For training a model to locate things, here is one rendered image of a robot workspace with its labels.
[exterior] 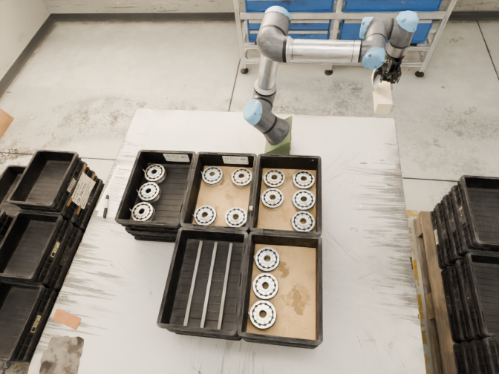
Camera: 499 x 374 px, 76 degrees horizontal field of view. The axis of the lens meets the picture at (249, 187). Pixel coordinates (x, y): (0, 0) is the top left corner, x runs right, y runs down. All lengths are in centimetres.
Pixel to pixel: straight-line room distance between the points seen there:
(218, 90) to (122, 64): 118
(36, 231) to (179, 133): 112
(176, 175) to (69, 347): 88
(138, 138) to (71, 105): 172
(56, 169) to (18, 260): 61
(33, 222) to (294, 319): 181
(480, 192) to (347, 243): 93
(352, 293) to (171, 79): 274
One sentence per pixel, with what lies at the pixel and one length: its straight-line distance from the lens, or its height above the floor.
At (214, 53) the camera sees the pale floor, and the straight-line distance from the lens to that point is 372.
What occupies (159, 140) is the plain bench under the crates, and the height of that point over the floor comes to 70.
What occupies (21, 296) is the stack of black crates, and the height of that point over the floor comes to 27.
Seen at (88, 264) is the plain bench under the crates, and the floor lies 70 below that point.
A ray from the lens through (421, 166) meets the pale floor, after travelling 283.
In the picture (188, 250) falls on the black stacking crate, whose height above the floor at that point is 83.
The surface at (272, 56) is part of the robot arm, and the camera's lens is 133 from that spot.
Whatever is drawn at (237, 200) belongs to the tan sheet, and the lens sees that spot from 152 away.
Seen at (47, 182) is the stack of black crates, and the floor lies 49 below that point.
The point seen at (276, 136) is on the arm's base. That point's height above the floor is 86.
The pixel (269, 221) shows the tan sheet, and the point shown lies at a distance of 146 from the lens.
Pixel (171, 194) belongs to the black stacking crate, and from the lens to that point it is 162.
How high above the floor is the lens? 216
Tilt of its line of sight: 59 degrees down
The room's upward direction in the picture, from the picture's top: 9 degrees counter-clockwise
